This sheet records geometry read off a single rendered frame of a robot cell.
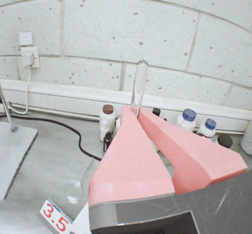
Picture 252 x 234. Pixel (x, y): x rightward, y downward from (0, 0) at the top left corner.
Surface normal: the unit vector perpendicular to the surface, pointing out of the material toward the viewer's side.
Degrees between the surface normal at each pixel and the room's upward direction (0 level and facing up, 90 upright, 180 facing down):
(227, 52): 90
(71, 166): 0
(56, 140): 0
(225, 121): 90
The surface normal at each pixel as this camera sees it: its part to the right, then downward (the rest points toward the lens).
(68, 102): -0.06, 0.57
